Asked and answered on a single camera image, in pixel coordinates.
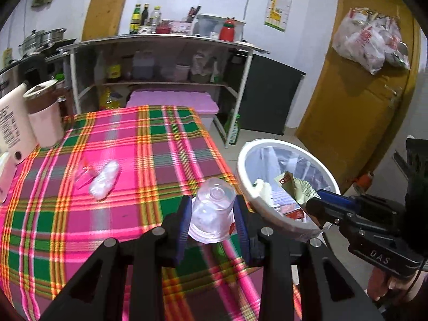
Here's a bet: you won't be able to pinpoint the green paper packet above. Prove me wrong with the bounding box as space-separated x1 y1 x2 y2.
274 171 320 205

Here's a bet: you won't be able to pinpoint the white plastic wrap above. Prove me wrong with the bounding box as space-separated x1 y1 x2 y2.
89 160 120 201

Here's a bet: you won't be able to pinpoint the clear plastic cup red rim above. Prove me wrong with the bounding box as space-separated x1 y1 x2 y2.
74 159 97 189

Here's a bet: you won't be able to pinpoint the white trash bin with liner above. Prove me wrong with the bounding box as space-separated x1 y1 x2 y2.
236 139 340 241

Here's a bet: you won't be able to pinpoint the metal kitchen shelf counter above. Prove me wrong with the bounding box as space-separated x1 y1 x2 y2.
56 33 270 149

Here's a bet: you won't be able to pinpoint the person's right hand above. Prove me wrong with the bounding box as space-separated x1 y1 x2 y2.
366 267 427 304

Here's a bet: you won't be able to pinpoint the wooden door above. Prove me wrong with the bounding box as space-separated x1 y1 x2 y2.
297 0 421 191

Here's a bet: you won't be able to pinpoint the green glass bottle on floor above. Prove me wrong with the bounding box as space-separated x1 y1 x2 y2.
224 109 240 146

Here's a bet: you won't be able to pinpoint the black cabinet panel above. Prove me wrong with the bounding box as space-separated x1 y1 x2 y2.
239 55 305 135

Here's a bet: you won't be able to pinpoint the pink plaid tablecloth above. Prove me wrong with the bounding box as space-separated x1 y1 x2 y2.
0 104 302 321

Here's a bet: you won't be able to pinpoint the pink lidded storage bin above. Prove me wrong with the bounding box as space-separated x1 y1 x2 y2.
126 91 219 130

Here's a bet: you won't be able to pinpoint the tissue pack yellow white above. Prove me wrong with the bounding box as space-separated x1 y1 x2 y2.
0 151 17 204

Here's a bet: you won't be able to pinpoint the plastic bags hanging on door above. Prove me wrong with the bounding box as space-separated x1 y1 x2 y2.
331 7 411 75

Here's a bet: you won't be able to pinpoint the white 55 degree water dispenser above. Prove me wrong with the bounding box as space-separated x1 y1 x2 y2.
0 83 37 165

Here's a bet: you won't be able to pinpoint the giraffe height chart poster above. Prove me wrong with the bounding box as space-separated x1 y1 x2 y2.
264 0 292 32

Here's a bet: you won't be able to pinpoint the red thermos bottle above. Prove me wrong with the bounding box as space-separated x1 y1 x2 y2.
218 18 235 42

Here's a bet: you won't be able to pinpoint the clear plastic storage box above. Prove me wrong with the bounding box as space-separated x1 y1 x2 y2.
192 13 245 41

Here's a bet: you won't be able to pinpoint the pink brown jug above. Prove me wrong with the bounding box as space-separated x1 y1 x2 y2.
23 79 64 148

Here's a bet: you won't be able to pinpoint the pink utensil holder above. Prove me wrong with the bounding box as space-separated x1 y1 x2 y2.
170 20 192 35

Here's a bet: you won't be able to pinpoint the stainless electric kettle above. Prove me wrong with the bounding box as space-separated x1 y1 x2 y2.
0 53 48 97

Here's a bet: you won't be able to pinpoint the clear bottle yellow cap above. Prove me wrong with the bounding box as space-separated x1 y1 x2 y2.
149 6 161 33

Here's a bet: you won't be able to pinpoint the green oil bottle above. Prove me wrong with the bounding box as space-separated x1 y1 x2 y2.
129 4 141 34

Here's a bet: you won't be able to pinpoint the dark soy sauce bottle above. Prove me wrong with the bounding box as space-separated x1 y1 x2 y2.
140 4 150 26

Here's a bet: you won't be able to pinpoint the yellow power strip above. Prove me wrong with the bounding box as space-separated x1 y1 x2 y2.
2 48 13 67

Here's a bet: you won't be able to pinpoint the steel pots on stove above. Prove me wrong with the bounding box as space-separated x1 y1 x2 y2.
19 28 76 56

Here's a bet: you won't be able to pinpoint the wooden cutting board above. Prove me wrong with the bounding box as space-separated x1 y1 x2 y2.
81 0 125 41

